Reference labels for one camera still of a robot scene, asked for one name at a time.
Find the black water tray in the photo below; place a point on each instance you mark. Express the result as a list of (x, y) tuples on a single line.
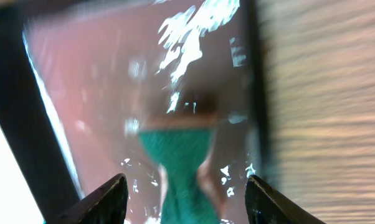
[(79, 80)]

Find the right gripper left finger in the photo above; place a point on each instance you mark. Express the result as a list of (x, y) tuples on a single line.
[(106, 205)]

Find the green sponge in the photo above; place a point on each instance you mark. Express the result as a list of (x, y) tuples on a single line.
[(180, 152)]

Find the white plate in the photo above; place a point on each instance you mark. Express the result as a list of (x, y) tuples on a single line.
[(17, 204)]

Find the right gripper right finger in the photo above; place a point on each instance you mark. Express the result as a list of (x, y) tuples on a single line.
[(266, 205)]

